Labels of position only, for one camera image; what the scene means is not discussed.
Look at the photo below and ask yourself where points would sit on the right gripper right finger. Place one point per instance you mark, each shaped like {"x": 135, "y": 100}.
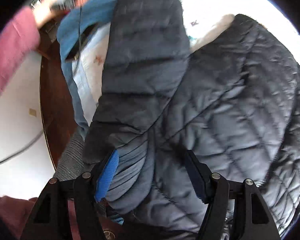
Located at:
{"x": 252, "y": 218}

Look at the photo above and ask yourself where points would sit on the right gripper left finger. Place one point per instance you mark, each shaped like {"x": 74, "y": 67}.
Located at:
{"x": 49, "y": 218}

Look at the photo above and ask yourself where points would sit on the black quilted puffer jacket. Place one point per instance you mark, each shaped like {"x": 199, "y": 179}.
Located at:
{"x": 235, "y": 103}

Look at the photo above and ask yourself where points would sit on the blue bed cover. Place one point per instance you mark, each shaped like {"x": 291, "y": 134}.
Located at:
{"x": 83, "y": 38}

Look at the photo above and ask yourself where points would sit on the maroon coat torso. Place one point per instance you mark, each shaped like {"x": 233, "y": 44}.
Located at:
{"x": 15, "y": 212}

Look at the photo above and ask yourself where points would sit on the white patterned muslin blanket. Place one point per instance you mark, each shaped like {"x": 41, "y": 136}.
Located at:
{"x": 203, "y": 20}

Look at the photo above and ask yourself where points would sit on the dark wooden bed frame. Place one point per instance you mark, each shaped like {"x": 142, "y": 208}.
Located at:
{"x": 55, "y": 99}

